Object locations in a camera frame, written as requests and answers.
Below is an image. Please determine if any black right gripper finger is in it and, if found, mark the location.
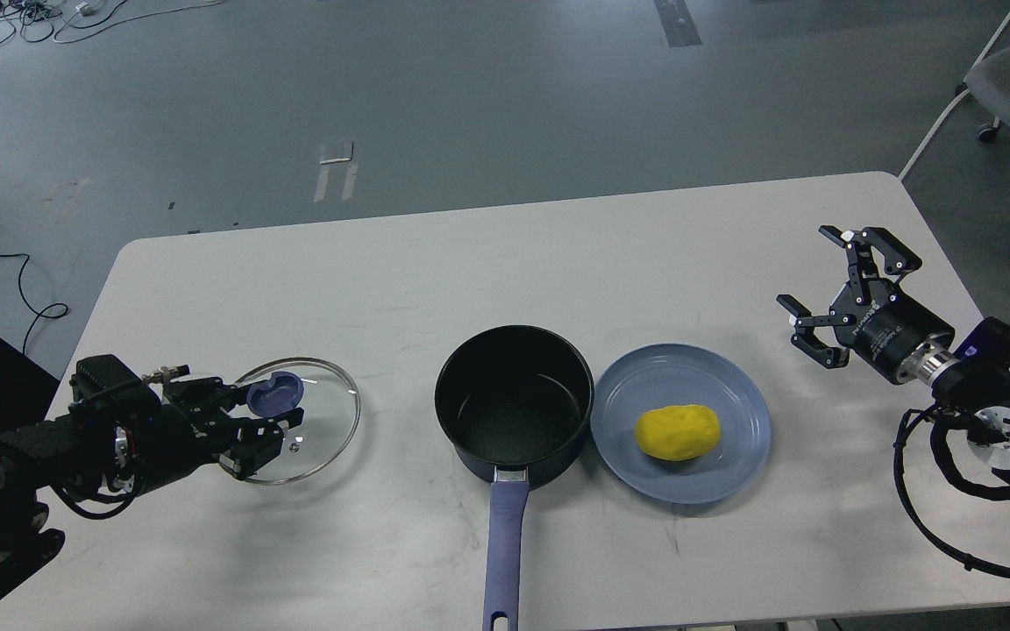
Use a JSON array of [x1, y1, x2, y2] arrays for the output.
[[819, 226, 923, 303], [775, 293, 852, 369]]

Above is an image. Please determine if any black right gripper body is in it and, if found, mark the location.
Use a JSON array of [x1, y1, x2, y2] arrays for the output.
[[827, 277, 955, 385]]

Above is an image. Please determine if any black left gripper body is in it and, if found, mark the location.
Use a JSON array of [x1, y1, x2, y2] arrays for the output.
[[115, 385, 229, 492]]

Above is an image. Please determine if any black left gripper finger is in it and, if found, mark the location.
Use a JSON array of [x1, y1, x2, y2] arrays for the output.
[[219, 412, 303, 482], [167, 376, 250, 418]]

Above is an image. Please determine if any glass lid blue knob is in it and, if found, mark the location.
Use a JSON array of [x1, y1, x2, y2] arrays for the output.
[[218, 357, 361, 486]]

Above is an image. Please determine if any yellow potato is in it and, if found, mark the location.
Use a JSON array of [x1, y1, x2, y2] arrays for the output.
[[633, 404, 722, 462]]

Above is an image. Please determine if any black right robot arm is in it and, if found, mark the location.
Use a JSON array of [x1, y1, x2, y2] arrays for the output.
[[777, 225, 1010, 579]]

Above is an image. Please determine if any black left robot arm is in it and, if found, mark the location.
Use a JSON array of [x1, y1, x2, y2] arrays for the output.
[[0, 354, 304, 599]]

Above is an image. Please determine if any blue plate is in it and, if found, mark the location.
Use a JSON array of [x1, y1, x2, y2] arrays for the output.
[[592, 344, 772, 506]]

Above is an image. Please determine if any black pot blue handle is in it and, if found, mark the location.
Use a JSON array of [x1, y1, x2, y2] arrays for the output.
[[434, 324, 594, 630]]

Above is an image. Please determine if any cable bundle on floor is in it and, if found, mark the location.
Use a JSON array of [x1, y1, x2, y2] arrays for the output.
[[0, 0, 225, 56]]

